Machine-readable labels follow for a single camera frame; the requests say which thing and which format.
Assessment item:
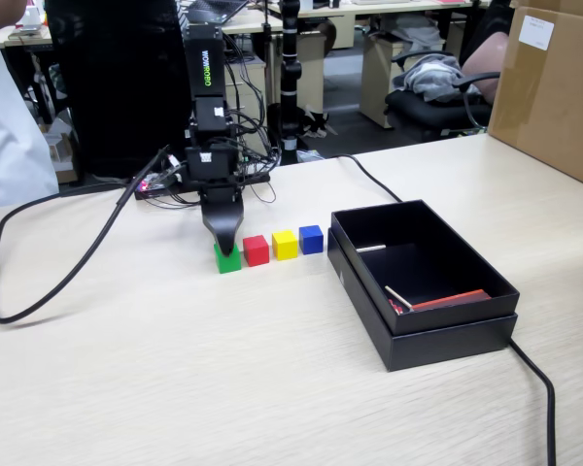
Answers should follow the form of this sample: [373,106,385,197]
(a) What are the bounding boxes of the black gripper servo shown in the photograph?
[183,143,247,258]

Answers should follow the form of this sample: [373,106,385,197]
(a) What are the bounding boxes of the red wooden cube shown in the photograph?
[242,234,271,267]

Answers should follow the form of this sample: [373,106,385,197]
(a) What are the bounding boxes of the green wooden cube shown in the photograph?
[213,242,243,275]

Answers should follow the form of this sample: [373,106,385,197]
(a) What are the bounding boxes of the yellow wooden cube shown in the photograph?
[271,229,299,262]

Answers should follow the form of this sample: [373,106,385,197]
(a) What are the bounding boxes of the blue wooden cube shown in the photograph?
[298,224,326,255]

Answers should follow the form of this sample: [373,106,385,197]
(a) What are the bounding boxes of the black box tray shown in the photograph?
[329,197,522,336]

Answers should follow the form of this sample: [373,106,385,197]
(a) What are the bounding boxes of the black open box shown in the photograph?
[326,227,519,373]

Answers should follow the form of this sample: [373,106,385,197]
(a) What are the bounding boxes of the seated person in black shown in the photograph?
[459,0,516,106]

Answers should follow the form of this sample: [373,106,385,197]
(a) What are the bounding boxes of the brown cardboard box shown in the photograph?
[486,0,583,193]

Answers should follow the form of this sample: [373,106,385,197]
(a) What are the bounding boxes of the blue controller board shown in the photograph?
[135,177,184,198]

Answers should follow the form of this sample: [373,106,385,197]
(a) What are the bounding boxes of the white carton with orange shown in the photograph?
[47,133,78,184]

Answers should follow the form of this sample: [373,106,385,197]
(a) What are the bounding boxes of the tall black office chair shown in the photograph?
[43,0,195,179]

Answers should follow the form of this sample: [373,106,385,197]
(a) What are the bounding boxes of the wooden stick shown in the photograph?
[384,284,414,311]

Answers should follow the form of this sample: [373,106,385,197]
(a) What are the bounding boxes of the light wood office desk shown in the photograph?
[266,0,490,18]
[0,27,54,49]
[177,8,356,36]

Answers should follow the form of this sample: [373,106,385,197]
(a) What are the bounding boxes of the black laptop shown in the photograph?
[177,0,250,26]

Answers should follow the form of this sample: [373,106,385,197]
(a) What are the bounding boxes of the person in striped shirt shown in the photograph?
[48,62,72,101]

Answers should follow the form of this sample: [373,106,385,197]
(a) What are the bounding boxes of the black armrest office chair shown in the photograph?
[383,50,501,142]

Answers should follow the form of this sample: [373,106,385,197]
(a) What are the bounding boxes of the person in white shirt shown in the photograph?
[0,0,59,210]

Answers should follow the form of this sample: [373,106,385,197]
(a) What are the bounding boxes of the orange flat board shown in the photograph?
[410,288,493,312]

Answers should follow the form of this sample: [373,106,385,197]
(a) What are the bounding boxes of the grey clothing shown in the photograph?
[400,52,482,103]

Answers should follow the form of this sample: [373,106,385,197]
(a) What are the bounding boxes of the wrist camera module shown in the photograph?
[157,154,186,183]

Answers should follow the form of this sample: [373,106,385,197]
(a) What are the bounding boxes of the beige drawer pedestal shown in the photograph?
[223,52,268,147]

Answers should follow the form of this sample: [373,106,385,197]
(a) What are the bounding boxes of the beige desk pedestal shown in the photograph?
[359,29,448,130]

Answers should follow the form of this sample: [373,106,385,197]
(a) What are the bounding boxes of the thick black power cable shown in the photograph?
[327,153,558,466]

